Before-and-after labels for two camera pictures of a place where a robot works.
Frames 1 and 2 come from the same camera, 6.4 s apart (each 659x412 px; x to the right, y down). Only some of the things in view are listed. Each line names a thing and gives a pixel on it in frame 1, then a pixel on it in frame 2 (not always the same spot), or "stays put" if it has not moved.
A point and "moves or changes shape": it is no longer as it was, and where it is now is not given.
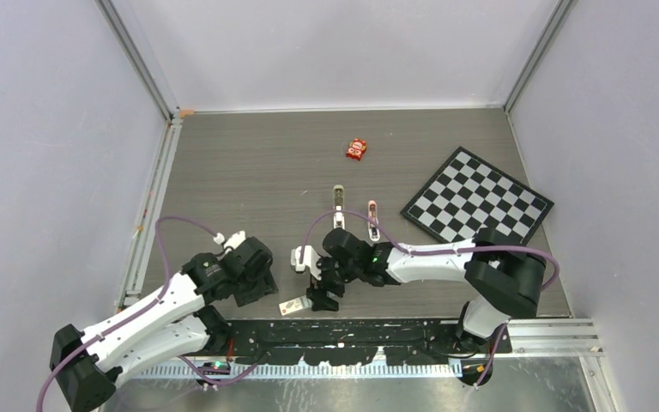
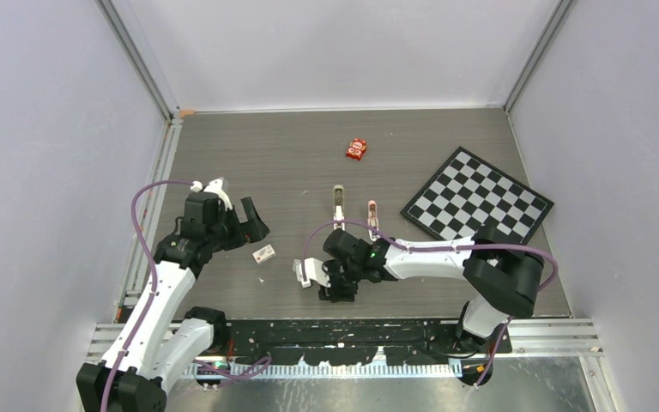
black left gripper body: (253, 287) to (228, 232)
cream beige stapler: (338, 205) stays put
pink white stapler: (373, 231) stays put
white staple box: (299, 304) moves or changes shape
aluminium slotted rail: (306, 372) stays put
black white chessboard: (467, 193) stays put
